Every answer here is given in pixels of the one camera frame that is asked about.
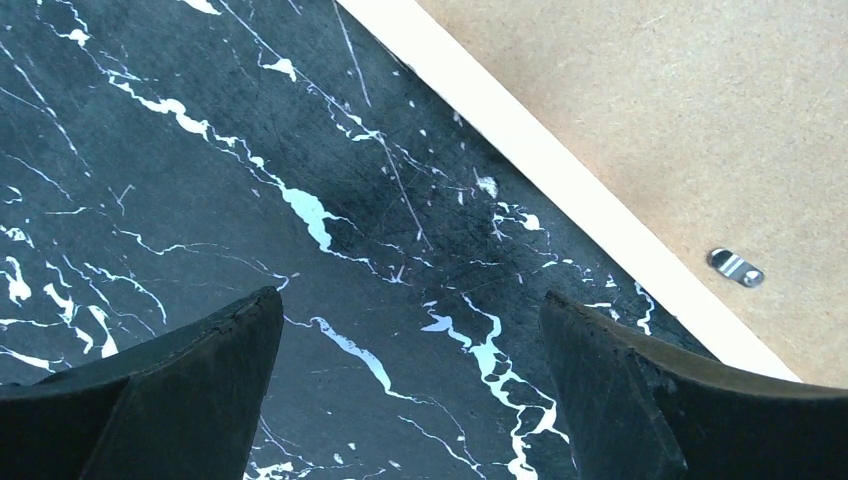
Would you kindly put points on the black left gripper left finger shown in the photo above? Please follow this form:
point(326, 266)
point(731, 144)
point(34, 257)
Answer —
point(184, 405)

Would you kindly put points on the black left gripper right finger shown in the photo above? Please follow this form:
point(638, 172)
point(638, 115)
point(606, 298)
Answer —
point(637, 407)

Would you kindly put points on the light wooden picture frame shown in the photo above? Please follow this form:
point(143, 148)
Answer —
point(437, 58)

